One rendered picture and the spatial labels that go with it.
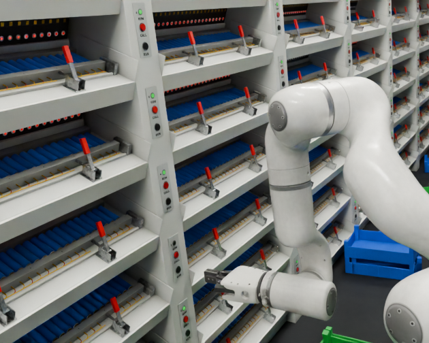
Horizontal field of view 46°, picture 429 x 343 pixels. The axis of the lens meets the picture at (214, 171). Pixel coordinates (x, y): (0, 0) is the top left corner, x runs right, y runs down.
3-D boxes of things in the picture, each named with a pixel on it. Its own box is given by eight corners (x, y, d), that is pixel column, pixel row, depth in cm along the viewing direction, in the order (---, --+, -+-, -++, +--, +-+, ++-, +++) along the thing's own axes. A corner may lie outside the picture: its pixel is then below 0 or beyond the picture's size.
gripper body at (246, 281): (261, 313, 115) (220, 303, 121) (280, 292, 123) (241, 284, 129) (257, 284, 113) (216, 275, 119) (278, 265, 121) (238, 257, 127)
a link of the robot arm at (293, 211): (293, 169, 120) (305, 287, 126) (261, 186, 107) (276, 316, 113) (329, 169, 115) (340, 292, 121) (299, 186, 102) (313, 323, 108)
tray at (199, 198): (278, 171, 183) (289, 137, 176) (179, 235, 135) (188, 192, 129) (233, 148, 191) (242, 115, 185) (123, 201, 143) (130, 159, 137)
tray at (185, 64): (269, 64, 172) (281, 24, 166) (159, 93, 125) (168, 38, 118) (222, 45, 181) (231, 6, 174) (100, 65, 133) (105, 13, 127)
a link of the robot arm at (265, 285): (269, 316, 114) (258, 313, 116) (287, 297, 121) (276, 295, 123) (266, 283, 112) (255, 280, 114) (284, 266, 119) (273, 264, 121)
